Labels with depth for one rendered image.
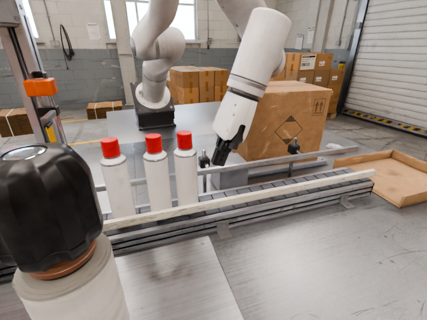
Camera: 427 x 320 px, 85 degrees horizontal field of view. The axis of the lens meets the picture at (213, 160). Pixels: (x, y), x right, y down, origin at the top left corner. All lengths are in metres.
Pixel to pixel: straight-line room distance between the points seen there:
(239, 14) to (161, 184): 0.42
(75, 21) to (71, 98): 1.53
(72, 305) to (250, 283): 0.34
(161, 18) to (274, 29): 0.55
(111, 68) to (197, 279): 5.71
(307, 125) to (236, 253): 0.54
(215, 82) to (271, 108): 3.33
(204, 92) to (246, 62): 3.56
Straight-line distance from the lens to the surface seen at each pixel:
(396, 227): 0.79
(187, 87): 3.94
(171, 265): 0.49
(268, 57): 0.51
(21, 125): 4.70
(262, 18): 0.52
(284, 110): 0.84
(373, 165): 1.11
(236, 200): 0.60
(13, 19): 0.63
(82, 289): 0.27
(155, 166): 0.51
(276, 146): 0.88
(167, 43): 1.10
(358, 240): 0.69
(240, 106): 0.49
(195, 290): 0.46
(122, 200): 0.55
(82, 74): 6.02
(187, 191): 0.55
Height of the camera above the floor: 1.25
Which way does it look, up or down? 26 degrees down
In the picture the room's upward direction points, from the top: straight up
